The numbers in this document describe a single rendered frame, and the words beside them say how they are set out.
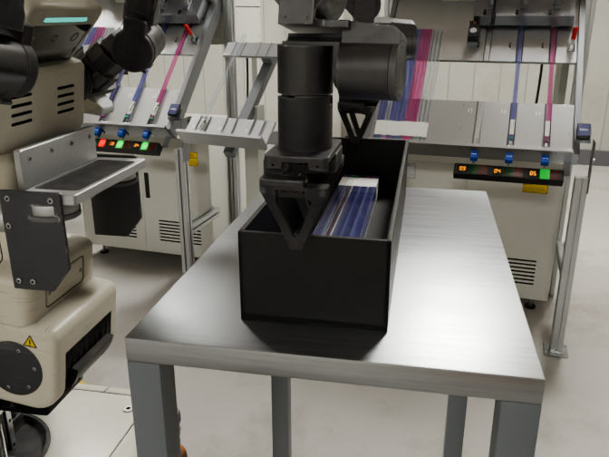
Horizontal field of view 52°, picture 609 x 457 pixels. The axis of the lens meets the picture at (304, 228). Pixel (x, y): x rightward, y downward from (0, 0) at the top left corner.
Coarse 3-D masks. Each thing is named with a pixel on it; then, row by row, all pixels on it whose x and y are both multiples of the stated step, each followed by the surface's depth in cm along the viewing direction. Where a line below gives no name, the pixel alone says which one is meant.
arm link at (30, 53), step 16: (0, 0) 72; (16, 0) 74; (0, 16) 73; (16, 16) 75; (0, 32) 79; (16, 32) 78; (32, 32) 79; (32, 48) 79; (32, 64) 79; (32, 80) 79; (16, 96) 81
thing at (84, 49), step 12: (84, 48) 117; (96, 48) 115; (84, 60) 115; (96, 60) 115; (108, 60) 115; (96, 72) 115; (108, 72) 117; (120, 72) 119; (96, 84) 118; (108, 84) 120
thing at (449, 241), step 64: (448, 192) 125; (448, 256) 93; (192, 320) 73; (448, 320) 73; (512, 320) 73; (384, 384) 65; (448, 384) 64; (512, 384) 62; (448, 448) 143; (512, 448) 65
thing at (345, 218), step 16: (352, 176) 120; (368, 176) 120; (336, 192) 109; (352, 192) 109; (368, 192) 109; (336, 208) 100; (352, 208) 100; (368, 208) 100; (320, 224) 92; (336, 224) 92; (352, 224) 92; (368, 224) 100
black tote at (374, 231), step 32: (352, 160) 123; (384, 160) 121; (384, 192) 121; (256, 224) 76; (384, 224) 103; (256, 256) 70; (288, 256) 70; (320, 256) 69; (352, 256) 68; (384, 256) 67; (256, 288) 72; (288, 288) 71; (320, 288) 70; (352, 288) 69; (384, 288) 69; (256, 320) 73; (288, 320) 72; (320, 320) 71; (352, 320) 71; (384, 320) 70
